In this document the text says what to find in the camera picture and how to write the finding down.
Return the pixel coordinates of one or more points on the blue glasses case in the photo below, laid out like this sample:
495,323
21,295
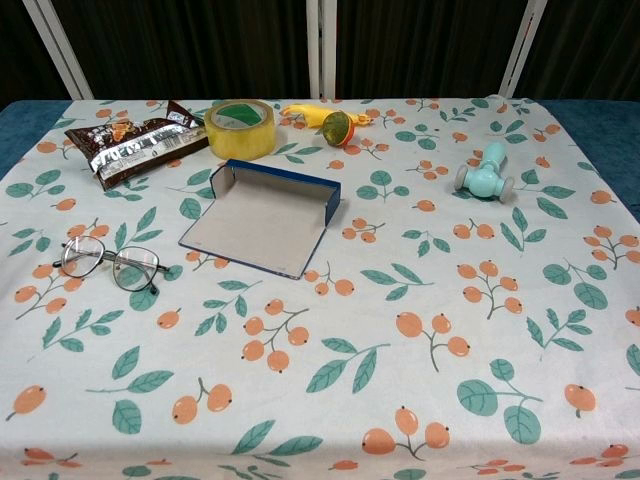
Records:
250,225

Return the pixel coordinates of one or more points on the green orange ball toy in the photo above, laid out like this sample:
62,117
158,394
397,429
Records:
337,127

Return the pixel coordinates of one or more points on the white fruit print tablecloth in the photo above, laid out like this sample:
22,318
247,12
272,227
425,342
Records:
350,300

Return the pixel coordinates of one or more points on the yellowish packing tape roll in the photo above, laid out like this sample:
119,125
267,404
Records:
240,140

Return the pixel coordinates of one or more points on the white upright frame post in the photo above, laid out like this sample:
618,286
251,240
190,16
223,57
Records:
322,50

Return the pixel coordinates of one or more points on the black pleated curtain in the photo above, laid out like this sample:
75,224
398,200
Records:
200,45

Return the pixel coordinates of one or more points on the black-rimmed eyeglasses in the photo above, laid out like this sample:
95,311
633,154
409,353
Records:
80,255

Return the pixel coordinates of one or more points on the teal massage roller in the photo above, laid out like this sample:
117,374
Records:
482,181

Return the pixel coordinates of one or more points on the white slanted frame post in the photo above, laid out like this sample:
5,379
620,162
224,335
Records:
60,50
517,50

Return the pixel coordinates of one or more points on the brown snack bag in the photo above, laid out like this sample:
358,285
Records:
135,145

